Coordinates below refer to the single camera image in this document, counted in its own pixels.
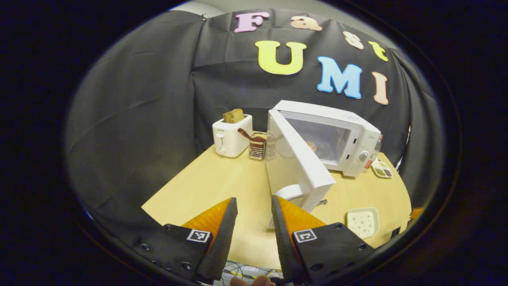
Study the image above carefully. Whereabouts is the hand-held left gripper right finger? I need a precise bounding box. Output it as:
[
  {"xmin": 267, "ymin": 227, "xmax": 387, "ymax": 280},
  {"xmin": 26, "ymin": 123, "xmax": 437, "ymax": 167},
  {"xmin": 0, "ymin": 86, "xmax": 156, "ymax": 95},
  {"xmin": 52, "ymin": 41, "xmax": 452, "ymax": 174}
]
[{"xmin": 271, "ymin": 195, "xmax": 376, "ymax": 283}]

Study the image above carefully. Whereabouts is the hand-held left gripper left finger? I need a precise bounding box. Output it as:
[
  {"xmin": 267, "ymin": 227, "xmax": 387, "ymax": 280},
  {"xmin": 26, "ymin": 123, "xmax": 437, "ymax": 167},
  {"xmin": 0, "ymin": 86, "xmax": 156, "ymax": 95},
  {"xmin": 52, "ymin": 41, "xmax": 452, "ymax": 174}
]
[{"xmin": 133, "ymin": 197, "xmax": 239, "ymax": 283}]

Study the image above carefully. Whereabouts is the white microwave oven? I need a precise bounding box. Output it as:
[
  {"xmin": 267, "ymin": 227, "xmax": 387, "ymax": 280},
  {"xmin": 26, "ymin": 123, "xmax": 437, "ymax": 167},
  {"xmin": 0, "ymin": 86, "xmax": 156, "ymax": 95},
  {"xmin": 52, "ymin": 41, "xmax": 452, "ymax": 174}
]
[{"xmin": 267, "ymin": 100, "xmax": 383, "ymax": 214}]

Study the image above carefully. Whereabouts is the small white square plate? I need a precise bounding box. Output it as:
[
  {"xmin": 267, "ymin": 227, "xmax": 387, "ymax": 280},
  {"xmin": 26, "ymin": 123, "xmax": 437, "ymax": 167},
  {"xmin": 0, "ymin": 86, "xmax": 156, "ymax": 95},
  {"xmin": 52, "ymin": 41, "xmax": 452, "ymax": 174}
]
[{"xmin": 346, "ymin": 207, "xmax": 380, "ymax": 240}]

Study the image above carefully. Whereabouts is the divided plate with grains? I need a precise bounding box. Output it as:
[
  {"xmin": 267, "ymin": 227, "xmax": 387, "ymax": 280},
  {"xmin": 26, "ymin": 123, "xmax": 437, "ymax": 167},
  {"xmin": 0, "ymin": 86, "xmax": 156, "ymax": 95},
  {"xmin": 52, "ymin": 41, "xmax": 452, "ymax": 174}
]
[{"xmin": 371, "ymin": 158, "xmax": 393, "ymax": 178}]

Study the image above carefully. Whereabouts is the clear plastic bottle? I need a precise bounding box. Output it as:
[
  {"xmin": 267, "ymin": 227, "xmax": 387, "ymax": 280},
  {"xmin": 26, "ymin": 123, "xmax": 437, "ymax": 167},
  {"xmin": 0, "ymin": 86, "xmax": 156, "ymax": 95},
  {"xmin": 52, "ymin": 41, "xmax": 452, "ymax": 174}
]
[{"xmin": 367, "ymin": 135, "xmax": 384, "ymax": 169}]

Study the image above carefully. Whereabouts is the white toaster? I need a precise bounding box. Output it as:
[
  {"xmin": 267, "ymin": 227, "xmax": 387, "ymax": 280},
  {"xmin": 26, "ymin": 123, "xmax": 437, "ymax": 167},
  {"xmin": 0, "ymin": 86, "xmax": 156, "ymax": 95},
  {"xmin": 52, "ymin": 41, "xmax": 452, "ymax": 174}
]
[{"xmin": 212, "ymin": 114, "xmax": 253, "ymax": 158}]

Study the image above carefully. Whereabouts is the glass turntable plate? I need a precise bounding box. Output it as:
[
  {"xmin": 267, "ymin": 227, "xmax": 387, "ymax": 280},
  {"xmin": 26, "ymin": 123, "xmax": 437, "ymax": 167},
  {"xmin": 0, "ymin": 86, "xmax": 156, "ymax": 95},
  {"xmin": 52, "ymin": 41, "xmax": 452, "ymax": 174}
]
[{"xmin": 314, "ymin": 139, "xmax": 339, "ymax": 160}]

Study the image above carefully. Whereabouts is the brown wooden spoon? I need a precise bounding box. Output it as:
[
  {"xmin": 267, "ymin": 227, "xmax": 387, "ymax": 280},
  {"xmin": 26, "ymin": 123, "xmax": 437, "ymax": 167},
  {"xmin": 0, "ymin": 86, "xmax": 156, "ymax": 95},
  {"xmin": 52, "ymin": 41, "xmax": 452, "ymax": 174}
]
[{"xmin": 238, "ymin": 128, "xmax": 266, "ymax": 143}]

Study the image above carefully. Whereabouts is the brown bread slice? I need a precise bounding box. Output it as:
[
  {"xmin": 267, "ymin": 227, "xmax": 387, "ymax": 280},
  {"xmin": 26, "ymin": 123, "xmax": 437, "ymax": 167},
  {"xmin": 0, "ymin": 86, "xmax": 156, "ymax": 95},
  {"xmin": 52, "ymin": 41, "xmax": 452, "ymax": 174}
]
[{"xmin": 222, "ymin": 108, "xmax": 245, "ymax": 124}]

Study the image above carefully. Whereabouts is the tangle of cables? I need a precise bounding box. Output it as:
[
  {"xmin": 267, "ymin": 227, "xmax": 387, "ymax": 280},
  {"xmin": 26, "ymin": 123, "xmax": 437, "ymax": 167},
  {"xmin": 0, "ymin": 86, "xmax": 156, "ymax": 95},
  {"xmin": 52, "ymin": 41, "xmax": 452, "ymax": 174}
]
[{"xmin": 221, "ymin": 260, "xmax": 284, "ymax": 281}]

